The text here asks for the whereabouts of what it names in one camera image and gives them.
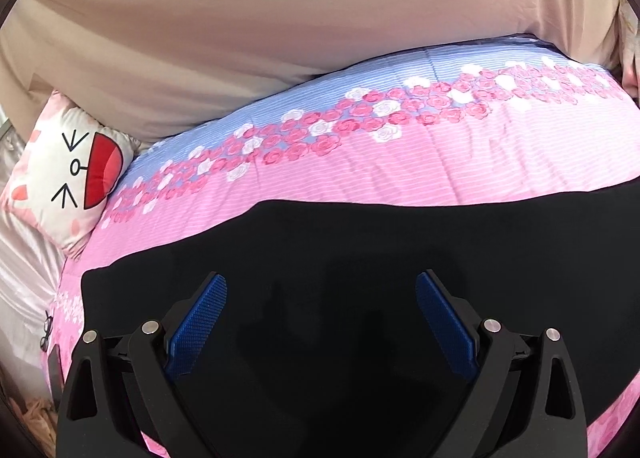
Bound pale pink satin cloth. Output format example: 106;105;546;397
0;128;66;389

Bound cream floral cloth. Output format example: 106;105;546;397
607;0;640;98

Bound black pants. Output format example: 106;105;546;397
80;190;640;458

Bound black phone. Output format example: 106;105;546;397
47;345;66;389

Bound pink floral blanket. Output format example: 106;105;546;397
37;32;640;458

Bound beige bed sheet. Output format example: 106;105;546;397
0;0;636;143

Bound white cat face pillow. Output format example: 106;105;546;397
0;90;138;259

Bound black eyeglasses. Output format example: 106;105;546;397
40;310;56;351

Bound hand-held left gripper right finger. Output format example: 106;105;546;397
415;269;588;458

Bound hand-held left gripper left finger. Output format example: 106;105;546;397
56;272;228;458

